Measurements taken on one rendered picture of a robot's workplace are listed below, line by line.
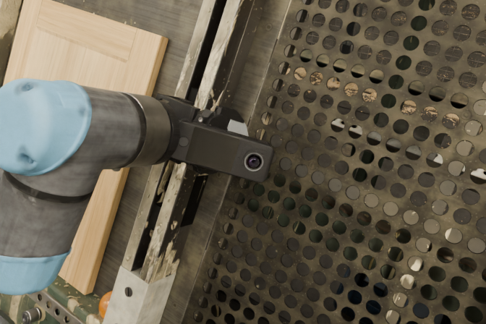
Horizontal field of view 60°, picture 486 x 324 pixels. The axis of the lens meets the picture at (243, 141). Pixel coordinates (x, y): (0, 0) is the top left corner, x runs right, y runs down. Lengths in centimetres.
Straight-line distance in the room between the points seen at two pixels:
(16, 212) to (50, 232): 3
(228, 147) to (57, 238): 20
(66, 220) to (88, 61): 49
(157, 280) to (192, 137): 30
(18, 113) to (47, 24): 60
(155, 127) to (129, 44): 38
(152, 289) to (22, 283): 31
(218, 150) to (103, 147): 15
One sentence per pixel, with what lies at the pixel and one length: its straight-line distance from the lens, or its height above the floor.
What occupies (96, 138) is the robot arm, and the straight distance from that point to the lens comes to 36.
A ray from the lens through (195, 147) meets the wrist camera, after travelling 47.
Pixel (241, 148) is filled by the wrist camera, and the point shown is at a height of 129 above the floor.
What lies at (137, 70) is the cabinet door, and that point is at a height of 123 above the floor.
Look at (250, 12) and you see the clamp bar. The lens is 63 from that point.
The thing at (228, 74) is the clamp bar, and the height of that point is 128.
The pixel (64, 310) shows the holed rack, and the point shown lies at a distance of 86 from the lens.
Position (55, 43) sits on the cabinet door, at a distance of 92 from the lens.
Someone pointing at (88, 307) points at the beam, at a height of 90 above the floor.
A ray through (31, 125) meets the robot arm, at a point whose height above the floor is 141.
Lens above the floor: 159
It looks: 39 degrees down
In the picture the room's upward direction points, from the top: straight up
